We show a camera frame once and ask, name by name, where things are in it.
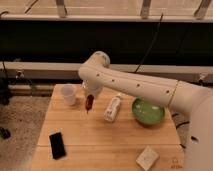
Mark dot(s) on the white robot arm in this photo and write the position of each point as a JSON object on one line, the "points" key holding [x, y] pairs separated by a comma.
{"points": [[179, 96]]}

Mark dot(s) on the white plastic bottle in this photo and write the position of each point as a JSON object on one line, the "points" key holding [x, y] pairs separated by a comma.
{"points": [[113, 108]]}

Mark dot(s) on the black object on floor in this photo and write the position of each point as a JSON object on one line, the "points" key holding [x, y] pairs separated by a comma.
{"points": [[4, 133]]}

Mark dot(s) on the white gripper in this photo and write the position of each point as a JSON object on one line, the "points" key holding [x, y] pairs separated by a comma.
{"points": [[91, 89]]}

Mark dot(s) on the white sponge block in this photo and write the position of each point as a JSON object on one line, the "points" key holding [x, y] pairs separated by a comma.
{"points": [[147, 158]]}

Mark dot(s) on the green bowl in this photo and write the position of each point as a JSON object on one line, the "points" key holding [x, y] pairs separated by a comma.
{"points": [[147, 113]]}

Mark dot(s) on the black smartphone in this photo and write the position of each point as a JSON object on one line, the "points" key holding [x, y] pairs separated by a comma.
{"points": [[57, 145]]}

